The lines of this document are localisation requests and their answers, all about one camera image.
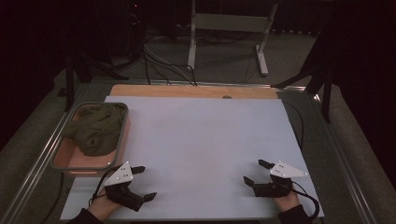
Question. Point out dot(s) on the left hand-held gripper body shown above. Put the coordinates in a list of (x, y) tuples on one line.
[(120, 177)]

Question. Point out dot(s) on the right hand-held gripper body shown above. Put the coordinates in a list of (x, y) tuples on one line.
[(274, 189)]

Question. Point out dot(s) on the person's right hand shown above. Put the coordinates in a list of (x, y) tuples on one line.
[(288, 202)]

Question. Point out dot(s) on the person's left hand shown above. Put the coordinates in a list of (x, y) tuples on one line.
[(101, 207)]

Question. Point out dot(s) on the pink tray with grey rim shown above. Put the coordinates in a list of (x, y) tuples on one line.
[(73, 160)]

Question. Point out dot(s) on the olive green cloth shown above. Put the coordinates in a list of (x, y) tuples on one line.
[(96, 130)]

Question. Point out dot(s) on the black tripod stand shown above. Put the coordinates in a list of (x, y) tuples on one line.
[(70, 81), (325, 90)]

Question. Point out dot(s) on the white metal stand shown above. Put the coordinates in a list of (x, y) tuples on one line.
[(230, 22)]

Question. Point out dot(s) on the aluminium frame rail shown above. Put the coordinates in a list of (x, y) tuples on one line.
[(40, 161), (345, 168)]

